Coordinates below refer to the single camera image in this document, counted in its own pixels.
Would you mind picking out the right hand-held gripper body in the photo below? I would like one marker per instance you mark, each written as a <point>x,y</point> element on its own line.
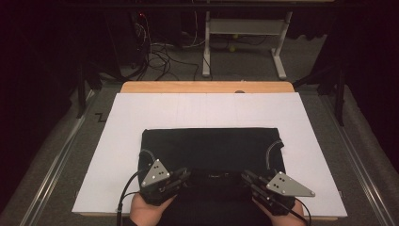
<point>287,186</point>

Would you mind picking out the black stand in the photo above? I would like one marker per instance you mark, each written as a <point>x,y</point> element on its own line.
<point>82,88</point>
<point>338,94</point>

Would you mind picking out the person's left hand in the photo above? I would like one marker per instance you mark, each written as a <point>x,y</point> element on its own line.
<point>147,213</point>

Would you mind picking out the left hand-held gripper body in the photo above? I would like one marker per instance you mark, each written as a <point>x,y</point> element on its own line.
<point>155,179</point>

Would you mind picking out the white board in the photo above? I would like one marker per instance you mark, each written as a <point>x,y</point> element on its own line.
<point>194,109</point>

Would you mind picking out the wooden table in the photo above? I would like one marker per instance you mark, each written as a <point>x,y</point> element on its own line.
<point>207,86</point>

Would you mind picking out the white metal stand frame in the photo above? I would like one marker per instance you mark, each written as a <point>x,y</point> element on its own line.
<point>246,26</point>

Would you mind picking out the yellow ball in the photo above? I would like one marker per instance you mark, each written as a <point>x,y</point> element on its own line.
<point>235,36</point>
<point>232,48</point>

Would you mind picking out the person's right hand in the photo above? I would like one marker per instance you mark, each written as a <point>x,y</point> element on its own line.
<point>288,219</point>

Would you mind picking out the black knitted vest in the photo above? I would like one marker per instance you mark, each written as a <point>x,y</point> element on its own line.
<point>210,147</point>

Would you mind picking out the metal floor rail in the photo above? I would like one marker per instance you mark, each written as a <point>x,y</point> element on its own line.
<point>360,169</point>
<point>53,163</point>

